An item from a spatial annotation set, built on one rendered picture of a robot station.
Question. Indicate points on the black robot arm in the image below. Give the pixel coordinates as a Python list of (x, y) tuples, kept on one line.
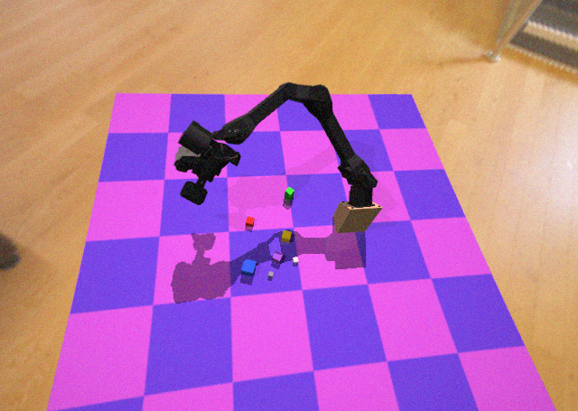
[(197, 140)]

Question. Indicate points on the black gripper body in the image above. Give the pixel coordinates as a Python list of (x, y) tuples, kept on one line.
[(195, 192)]

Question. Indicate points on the blue block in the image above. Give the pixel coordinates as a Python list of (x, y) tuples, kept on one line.
[(248, 267)]

